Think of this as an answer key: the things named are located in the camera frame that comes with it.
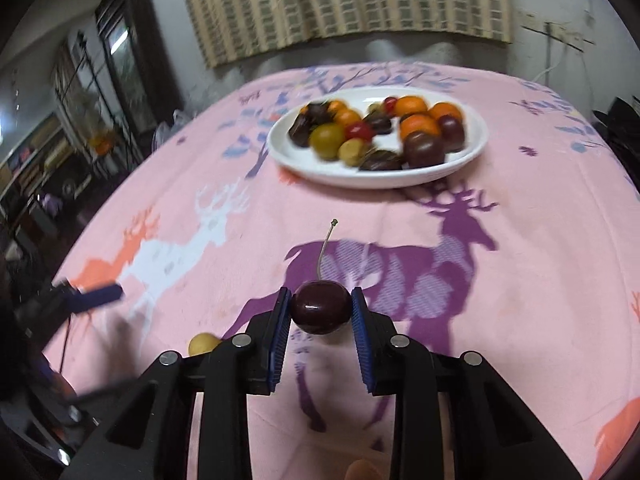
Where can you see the white round plate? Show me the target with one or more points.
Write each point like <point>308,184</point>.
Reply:
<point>330,172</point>

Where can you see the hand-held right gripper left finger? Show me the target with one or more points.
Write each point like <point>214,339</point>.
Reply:
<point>279,345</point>

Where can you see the beige checked curtain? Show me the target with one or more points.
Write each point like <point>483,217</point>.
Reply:
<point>340,5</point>

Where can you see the dark red cherry with stem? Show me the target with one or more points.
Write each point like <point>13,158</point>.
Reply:
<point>320,307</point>

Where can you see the small dark red plum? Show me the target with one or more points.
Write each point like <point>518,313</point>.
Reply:
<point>452,134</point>

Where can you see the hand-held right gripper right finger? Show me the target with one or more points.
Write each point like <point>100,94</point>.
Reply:
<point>362,345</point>

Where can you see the red cherry tomato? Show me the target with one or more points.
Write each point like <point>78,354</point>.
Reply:
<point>359,131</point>
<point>389,105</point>

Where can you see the dark brown water caltrop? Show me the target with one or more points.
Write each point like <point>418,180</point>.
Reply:
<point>382,161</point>
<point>318,111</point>
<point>301,131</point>
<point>378,123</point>

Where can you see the small orange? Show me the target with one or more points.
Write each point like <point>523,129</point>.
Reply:
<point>337,105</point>
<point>347,118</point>
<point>412,105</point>
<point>419,125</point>
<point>446,111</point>

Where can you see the large dark red plum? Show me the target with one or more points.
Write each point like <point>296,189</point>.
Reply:
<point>424,150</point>

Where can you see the dark wooden furniture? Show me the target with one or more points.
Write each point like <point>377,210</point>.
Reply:
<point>620,130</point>

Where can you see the yellow-green round fruit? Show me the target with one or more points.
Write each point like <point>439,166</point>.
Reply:
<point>327,141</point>

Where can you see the black metal rack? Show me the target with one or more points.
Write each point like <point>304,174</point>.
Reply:
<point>85,105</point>

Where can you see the clear plastic bag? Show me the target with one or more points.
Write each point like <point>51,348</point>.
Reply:
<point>170,127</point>

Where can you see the dark wooden glass cabinet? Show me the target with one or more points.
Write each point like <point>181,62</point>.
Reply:
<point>132,60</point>

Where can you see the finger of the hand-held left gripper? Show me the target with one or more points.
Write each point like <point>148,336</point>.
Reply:
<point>107,391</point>
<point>97,296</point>

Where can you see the pink printed blanket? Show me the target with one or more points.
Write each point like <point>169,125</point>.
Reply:
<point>500,260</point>

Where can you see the small green fruit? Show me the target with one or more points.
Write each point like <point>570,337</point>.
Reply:
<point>374,108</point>

